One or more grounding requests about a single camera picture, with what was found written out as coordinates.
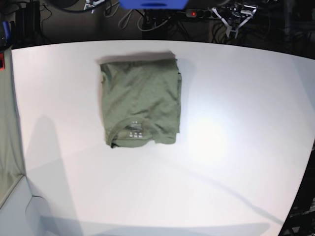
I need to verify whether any blue handled tool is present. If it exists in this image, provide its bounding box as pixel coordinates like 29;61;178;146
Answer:
2;21;12;41

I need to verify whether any white looped cable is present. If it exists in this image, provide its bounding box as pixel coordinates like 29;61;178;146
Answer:
118;9;135;29

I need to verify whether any black power strip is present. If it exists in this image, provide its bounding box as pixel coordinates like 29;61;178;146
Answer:
185;9;213;19

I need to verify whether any grey curtain cloth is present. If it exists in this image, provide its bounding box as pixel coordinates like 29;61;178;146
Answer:
0;49;26;206

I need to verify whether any blue box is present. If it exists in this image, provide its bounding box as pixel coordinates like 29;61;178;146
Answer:
119;0;188;10

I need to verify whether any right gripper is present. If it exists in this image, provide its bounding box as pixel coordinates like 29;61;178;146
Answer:
83;0;106;14

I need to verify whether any olive green t-shirt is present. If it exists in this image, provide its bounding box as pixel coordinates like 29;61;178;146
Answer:
100;51;182;148

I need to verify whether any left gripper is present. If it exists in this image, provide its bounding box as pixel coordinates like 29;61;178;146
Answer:
211;2;257;39

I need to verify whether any black case on floor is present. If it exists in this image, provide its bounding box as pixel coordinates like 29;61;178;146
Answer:
15;0;41;41

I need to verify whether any red black clamp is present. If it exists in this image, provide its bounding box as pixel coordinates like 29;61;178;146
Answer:
0;53;5;71

